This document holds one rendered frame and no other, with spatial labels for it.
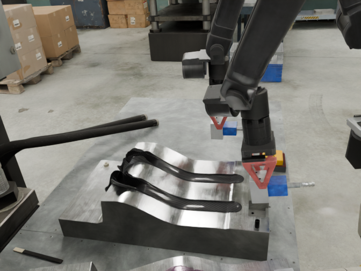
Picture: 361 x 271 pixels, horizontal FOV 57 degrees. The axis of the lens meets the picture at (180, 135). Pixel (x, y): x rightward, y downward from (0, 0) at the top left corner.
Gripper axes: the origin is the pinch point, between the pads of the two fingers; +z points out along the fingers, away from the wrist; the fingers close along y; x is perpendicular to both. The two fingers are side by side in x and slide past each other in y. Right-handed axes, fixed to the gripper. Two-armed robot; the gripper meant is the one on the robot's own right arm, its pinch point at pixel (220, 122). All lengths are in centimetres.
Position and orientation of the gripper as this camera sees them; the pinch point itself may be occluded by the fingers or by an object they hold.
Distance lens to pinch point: 100.5
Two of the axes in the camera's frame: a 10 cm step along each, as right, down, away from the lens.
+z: 0.9, 8.7, 4.9
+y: -2.2, 5.0, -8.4
